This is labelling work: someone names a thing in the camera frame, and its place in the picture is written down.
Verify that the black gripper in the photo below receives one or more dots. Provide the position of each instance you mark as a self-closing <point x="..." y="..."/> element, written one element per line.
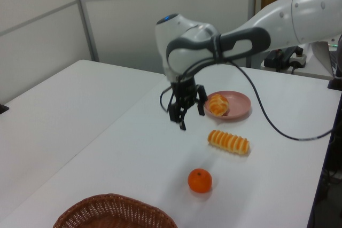
<point x="185" y="92"/>

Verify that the braided toy bread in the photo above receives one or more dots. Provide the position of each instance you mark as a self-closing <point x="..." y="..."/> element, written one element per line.
<point x="217" y="105"/>

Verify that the brown woven basket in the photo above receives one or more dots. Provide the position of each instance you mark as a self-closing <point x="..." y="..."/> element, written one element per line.
<point x="107" y="212"/>

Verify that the striped toy bread roll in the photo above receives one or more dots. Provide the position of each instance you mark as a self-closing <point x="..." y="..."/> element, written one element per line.
<point x="228" y="142"/>

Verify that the toy orange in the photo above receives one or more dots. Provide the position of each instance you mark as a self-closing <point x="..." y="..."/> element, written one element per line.
<point x="200" y="181"/>

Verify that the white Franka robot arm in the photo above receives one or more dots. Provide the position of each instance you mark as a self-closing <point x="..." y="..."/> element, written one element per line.
<point x="187" y="38"/>

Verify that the grey laptop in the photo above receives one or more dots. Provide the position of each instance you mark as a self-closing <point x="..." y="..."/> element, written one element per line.
<point x="320" y="57"/>

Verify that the black clamp base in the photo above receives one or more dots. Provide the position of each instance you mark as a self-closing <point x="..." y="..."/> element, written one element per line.
<point x="335" y="83"/>

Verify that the pink plate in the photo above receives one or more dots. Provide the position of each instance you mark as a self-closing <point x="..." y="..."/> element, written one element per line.
<point x="239" y="103"/>

